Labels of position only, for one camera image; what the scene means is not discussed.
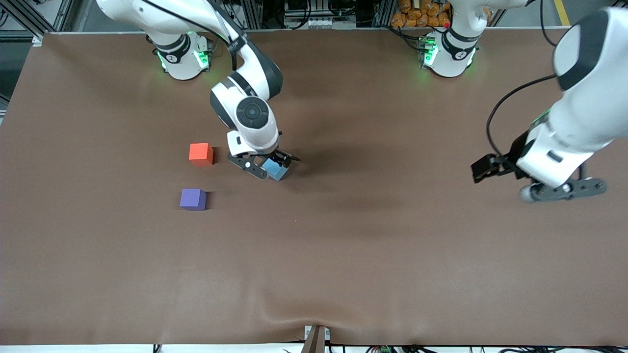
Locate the blue foam cube block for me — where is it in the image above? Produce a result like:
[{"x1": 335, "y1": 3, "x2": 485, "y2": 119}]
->
[{"x1": 263, "y1": 159, "x2": 290, "y2": 182}]

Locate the orange foam cube block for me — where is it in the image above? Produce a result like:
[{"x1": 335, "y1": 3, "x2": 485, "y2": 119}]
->
[{"x1": 188, "y1": 143, "x2": 214, "y2": 167}]

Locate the purple foam cube block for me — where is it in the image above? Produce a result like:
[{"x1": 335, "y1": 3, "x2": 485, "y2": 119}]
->
[{"x1": 179, "y1": 188, "x2": 208, "y2": 211}]

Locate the white terminal block unit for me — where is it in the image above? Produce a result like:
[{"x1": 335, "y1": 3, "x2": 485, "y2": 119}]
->
[{"x1": 284, "y1": 0, "x2": 358, "y2": 30}]

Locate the brown table mat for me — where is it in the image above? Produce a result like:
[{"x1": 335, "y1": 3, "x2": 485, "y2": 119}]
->
[{"x1": 0, "y1": 27, "x2": 628, "y2": 347}]

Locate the bag of orange items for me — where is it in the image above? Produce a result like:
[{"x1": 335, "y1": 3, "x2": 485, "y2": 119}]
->
[{"x1": 391, "y1": 0, "x2": 452, "y2": 28}]

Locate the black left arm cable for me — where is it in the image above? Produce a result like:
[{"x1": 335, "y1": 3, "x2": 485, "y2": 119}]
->
[{"x1": 486, "y1": 0, "x2": 560, "y2": 158}]

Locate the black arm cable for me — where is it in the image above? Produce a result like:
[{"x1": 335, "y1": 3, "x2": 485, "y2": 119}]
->
[
  {"x1": 137, "y1": 0, "x2": 246, "y2": 72},
  {"x1": 486, "y1": 0, "x2": 560, "y2": 158}
]

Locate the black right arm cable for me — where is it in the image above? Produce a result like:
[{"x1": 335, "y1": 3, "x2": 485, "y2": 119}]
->
[{"x1": 137, "y1": 0, "x2": 246, "y2": 72}]

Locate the aluminium frame profile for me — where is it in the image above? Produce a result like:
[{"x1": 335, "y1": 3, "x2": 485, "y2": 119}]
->
[
  {"x1": 371, "y1": 0, "x2": 398, "y2": 27},
  {"x1": 0, "y1": 0, "x2": 74, "y2": 35},
  {"x1": 240, "y1": 0, "x2": 268, "y2": 30}
]

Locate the black cable bundle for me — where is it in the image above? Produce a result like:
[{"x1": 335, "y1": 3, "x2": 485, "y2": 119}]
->
[{"x1": 407, "y1": 346, "x2": 628, "y2": 353}]

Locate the brown camera mount post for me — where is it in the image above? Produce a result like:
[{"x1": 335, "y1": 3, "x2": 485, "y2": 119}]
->
[{"x1": 301, "y1": 324, "x2": 326, "y2": 353}]

